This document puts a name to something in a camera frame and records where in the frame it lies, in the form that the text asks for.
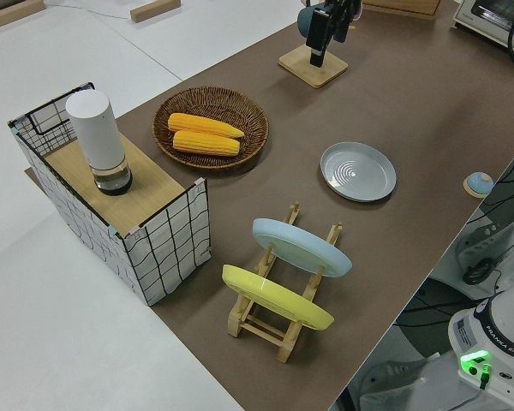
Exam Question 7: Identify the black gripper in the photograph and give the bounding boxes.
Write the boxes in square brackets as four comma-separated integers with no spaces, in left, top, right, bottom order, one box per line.
[305,0,363,68]

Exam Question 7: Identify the gray round plate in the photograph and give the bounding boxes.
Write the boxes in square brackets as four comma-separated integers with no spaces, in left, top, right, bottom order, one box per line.
[320,141,397,204]

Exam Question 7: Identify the light blue plate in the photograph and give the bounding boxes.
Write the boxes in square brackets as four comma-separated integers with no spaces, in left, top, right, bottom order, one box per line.
[252,217,353,278]

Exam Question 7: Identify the yellow plate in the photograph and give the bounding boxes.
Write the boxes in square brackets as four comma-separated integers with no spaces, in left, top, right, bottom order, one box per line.
[221,264,336,332]

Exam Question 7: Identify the wooden plate rack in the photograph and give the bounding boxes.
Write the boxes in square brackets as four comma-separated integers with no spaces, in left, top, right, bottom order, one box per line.
[227,201,344,352]

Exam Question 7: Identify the dark blue mug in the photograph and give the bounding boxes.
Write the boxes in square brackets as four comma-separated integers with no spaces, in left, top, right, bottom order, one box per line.
[296,5,316,38]

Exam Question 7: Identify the wooden mug tree stand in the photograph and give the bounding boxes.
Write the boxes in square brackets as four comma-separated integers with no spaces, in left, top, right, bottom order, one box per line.
[278,42,350,90]

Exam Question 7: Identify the brown table mat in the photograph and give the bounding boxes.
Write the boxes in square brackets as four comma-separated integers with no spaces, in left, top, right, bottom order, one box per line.
[23,0,514,411]

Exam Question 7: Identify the brown wicker basket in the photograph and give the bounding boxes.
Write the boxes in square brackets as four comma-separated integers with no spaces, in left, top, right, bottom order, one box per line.
[152,86,270,170]

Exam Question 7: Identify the white toaster oven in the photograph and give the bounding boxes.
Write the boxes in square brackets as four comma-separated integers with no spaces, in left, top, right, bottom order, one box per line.
[451,0,514,48]

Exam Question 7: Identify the yellow corn cob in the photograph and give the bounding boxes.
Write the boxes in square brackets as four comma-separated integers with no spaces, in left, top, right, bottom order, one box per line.
[171,129,242,157]
[167,112,246,140]

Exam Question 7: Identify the wooden block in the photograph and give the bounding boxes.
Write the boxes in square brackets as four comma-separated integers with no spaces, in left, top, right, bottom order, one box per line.
[0,0,44,30]
[129,0,182,23]

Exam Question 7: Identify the blue service bell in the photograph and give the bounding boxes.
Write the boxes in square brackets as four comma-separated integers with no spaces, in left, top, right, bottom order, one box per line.
[462,171,493,199]

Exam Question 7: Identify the white cylindrical bottle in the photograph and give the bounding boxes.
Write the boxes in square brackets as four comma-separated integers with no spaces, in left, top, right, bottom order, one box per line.
[65,88,134,197]

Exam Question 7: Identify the wire grid shelf with cloth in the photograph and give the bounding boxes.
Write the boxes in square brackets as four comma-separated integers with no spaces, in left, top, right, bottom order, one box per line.
[7,80,211,307]

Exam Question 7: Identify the coiled black cable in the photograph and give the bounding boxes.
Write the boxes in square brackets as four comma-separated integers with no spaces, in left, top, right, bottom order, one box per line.
[462,255,494,286]

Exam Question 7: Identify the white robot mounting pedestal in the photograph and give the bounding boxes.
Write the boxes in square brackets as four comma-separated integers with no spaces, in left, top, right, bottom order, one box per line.
[337,353,514,411]

